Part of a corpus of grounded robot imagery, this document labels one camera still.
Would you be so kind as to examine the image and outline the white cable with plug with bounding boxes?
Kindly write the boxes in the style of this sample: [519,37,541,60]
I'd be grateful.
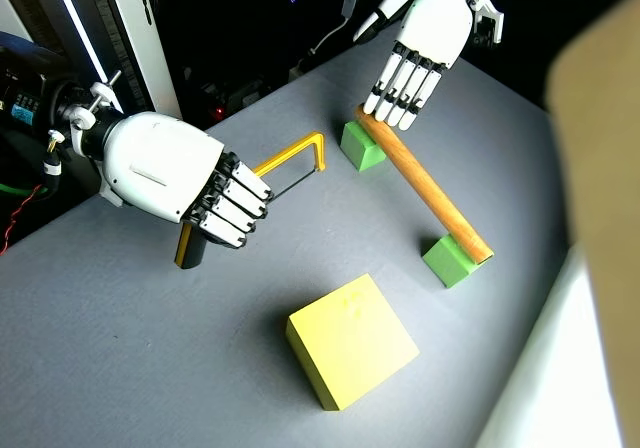
[289,15,351,82]

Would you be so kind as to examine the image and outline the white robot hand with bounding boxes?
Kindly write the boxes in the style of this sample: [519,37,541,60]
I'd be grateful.
[352,0,475,132]
[97,111,275,249]

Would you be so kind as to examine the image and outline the red and black twisted cable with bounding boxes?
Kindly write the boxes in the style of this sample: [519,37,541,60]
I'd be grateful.
[0,182,44,257]

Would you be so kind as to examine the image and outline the white side panel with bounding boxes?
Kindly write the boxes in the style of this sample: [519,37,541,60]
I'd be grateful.
[0,0,31,44]

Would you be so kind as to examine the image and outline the white backdrop sheet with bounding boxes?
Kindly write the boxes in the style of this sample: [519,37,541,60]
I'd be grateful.
[474,247,626,448]

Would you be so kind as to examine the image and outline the green cable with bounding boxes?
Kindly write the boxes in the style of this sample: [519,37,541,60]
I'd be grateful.
[0,180,46,199]

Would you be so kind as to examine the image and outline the yellow wooden block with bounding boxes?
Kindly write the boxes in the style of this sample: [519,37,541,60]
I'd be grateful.
[285,272,421,412]

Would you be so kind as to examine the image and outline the tan cardboard panel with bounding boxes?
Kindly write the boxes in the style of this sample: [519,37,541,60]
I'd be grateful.
[544,0,640,448]

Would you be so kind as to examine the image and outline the round wooden rod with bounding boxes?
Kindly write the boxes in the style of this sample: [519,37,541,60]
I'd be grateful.
[354,105,495,264]

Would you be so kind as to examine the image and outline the yellow hacksaw with black handle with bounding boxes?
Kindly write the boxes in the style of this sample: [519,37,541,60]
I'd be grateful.
[173,131,327,271]

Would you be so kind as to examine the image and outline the green support block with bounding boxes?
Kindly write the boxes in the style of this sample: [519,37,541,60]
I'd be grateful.
[340,120,387,172]
[422,234,489,289]

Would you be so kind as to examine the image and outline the white light strip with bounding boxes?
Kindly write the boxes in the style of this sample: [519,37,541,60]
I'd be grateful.
[47,0,109,84]

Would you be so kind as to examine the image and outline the white frame column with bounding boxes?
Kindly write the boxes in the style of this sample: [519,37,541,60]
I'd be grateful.
[102,0,184,119]

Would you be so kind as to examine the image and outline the grey table cloth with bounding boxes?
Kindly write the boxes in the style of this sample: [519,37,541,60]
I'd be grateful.
[0,20,574,448]

